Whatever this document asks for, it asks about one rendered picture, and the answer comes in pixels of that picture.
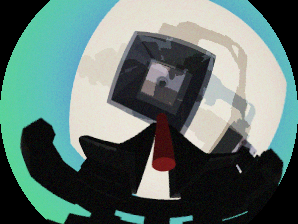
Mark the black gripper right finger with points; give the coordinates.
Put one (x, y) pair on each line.
(191, 162)

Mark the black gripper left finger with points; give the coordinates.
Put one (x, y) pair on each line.
(130, 156)

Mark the dark red peg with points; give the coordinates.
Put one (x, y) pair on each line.
(163, 154)

